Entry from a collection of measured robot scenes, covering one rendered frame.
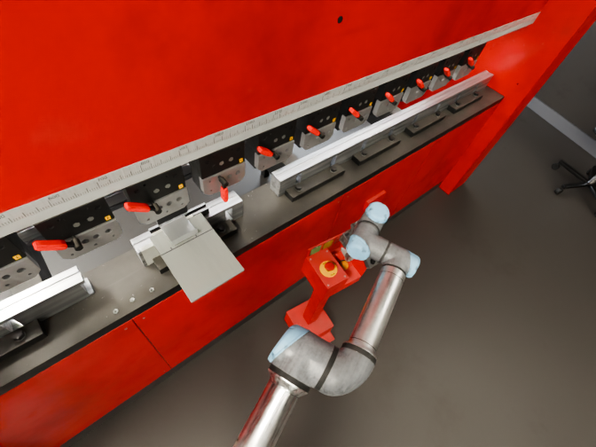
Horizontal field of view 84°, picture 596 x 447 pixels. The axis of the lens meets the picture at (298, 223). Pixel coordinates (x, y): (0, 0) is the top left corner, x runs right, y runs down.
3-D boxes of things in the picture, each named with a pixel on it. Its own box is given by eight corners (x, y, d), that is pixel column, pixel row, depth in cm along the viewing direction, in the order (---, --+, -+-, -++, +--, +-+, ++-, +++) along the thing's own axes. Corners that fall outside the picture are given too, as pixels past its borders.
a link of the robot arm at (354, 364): (364, 415, 75) (427, 250, 98) (321, 388, 77) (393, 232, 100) (352, 415, 85) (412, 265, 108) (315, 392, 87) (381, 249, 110)
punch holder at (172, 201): (142, 227, 94) (125, 189, 81) (129, 207, 97) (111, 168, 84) (190, 204, 101) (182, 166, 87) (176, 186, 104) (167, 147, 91)
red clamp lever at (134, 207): (129, 207, 80) (163, 209, 89) (121, 196, 82) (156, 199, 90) (126, 213, 81) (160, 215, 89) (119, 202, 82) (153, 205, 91)
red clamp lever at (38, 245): (36, 247, 71) (84, 246, 79) (30, 234, 73) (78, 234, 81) (34, 253, 72) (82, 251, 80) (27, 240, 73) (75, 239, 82)
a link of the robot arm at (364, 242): (381, 259, 97) (393, 232, 103) (347, 241, 99) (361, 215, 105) (372, 270, 104) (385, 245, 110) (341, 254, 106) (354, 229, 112)
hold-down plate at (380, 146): (358, 166, 154) (360, 161, 151) (350, 159, 156) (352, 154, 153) (399, 144, 167) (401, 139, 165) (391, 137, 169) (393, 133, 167)
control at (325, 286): (321, 301, 135) (331, 282, 121) (301, 270, 142) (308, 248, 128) (358, 280, 143) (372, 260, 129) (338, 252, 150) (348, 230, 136)
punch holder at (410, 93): (403, 105, 148) (419, 70, 135) (389, 95, 151) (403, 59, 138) (423, 95, 155) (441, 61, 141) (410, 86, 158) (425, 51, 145)
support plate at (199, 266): (192, 303, 94) (191, 301, 93) (150, 239, 104) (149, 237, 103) (244, 270, 102) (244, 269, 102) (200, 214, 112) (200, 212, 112)
